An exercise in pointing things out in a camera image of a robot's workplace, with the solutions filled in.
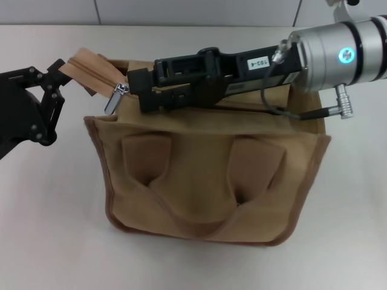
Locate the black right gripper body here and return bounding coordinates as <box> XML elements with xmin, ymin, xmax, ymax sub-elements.
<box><xmin>211</xmin><ymin>42</ymin><xmax>303</xmax><ymax>106</ymax></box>

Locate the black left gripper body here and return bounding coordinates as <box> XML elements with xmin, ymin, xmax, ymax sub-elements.
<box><xmin>0</xmin><ymin>79</ymin><xmax>46</xmax><ymax>160</ymax></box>

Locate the silver metal zipper pull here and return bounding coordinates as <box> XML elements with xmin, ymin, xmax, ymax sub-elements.
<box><xmin>104</xmin><ymin>83</ymin><xmax>131</xmax><ymax>115</ymax></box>

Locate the khaki canvas food bag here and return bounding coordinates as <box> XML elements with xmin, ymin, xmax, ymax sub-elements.
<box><xmin>59</xmin><ymin>48</ymin><xmax>332</xmax><ymax>247</ymax></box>

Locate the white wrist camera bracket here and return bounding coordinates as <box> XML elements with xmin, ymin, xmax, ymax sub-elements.
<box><xmin>325</xmin><ymin>0</ymin><xmax>360</xmax><ymax>24</ymax></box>

